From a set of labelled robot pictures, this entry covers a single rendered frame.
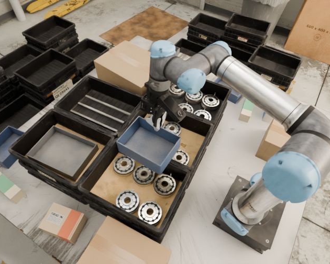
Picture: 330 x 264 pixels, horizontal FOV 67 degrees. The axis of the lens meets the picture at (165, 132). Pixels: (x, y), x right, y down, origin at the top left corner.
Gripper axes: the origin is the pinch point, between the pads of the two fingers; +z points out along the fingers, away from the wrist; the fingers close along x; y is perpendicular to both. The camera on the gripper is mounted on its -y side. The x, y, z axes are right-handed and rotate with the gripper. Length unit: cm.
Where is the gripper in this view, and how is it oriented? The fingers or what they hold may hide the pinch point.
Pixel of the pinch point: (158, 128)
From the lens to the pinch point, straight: 99.4
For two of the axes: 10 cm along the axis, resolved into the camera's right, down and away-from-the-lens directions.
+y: -8.3, -4.6, 3.2
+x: -5.5, 5.7, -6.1
